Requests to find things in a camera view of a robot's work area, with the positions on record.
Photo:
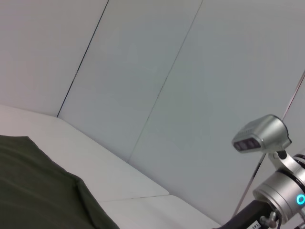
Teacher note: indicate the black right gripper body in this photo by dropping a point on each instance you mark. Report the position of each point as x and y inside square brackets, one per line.
[245, 217]

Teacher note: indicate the dark green shirt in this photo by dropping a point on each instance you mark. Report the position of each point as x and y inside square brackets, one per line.
[43, 186]

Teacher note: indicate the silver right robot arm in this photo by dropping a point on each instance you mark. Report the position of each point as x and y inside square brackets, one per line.
[278, 190]

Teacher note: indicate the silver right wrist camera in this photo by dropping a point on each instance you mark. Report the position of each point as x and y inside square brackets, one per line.
[264, 133]

